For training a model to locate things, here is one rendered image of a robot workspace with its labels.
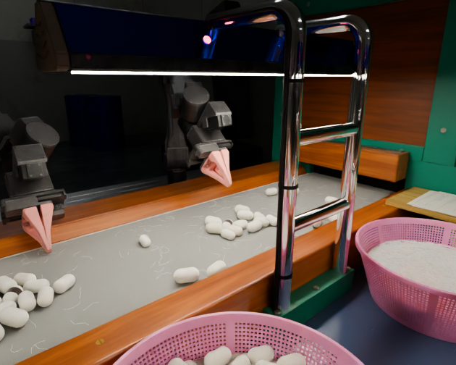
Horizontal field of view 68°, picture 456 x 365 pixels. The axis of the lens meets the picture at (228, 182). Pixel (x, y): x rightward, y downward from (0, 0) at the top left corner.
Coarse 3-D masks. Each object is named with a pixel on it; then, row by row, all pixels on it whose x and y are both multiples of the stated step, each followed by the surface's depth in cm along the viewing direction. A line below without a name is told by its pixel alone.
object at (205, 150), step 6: (210, 144) 74; (216, 144) 75; (198, 150) 72; (204, 150) 72; (210, 150) 73; (216, 150) 74; (222, 150) 75; (198, 156) 73; (204, 156) 73; (222, 156) 74; (228, 156) 75; (228, 162) 74; (216, 168) 78; (228, 168) 74; (228, 174) 74
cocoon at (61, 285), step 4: (64, 276) 49; (68, 276) 49; (72, 276) 49; (56, 280) 48; (60, 280) 48; (64, 280) 48; (68, 280) 48; (72, 280) 49; (56, 284) 47; (60, 284) 47; (64, 284) 48; (68, 284) 48; (72, 284) 49; (52, 288) 48; (56, 288) 47; (60, 288) 47; (64, 288) 48; (68, 288) 49; (56, 292) 47; (60, 292) 47
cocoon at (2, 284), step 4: (4, 276) 49; (0, 280) 48; (4, 280) 48; (8, 280) 48; (12, 280) 48; (0, 284) 47; (4, 284) 47; (8, 284) 47; (12, 284) 47; (16, 284) 48; (0, 288) 47; (4, 288) 47; (8, 288) 47; (4, 292) 47
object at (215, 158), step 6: (210, 156) 73; (216, 156) 73; (204, 162) 76; (210, 162) 76; (216, 162) 73; (222, 162) 73; (204, 168) 76; (210, 168) 76; (222, 168) 73; (210, 174) 76; (216, 174) 76; (222, 174) 74; (222, 180) 74; (228, 180) 73; (228, 186) 74
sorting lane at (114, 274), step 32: (256, 192) 91; (320, 192) 91; (128, 224) 71; (160, 224) 71; (192, 224) 71; (32, 256) 58; (64, 256) 58; (96, 256) 58; (128, 256) 58; (160, 256) 58; (192, 256) 58; (224, 256) 58; (96, 288) 49; (128, 288) 49; (160, 288) 49; (32, 320) 43; (64, 320) 43; (96, 320) 43; (0, 352) 38; (32, 352) 38
